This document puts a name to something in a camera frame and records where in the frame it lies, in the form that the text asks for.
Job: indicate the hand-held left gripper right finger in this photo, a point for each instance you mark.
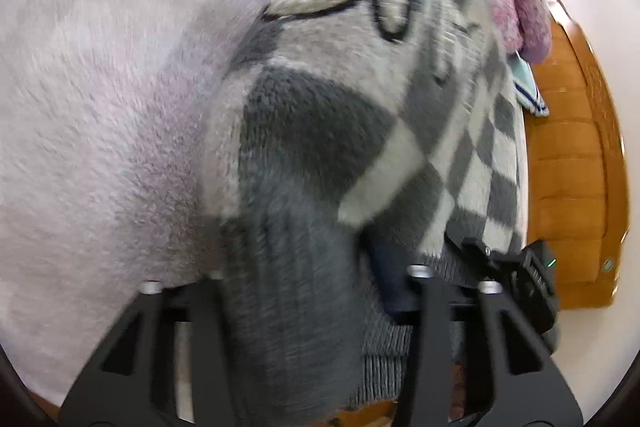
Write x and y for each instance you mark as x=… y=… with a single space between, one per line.
x=390 y=279

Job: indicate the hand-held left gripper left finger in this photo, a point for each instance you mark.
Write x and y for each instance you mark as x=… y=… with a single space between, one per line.
x=202 y=332

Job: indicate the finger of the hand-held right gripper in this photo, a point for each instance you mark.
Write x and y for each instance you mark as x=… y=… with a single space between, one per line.
x=480 y=257

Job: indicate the grey white checkered cardigan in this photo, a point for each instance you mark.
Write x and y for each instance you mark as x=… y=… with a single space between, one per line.
x=310 y=132

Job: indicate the wooden headboard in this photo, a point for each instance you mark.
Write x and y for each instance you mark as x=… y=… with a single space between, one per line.
x=565 y=157

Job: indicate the blue striped pillow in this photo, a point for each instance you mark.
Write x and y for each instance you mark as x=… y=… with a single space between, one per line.
x=530 y=89

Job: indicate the white fluffy blanket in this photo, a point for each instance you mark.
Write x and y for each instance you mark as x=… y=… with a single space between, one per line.
x=100 y=107

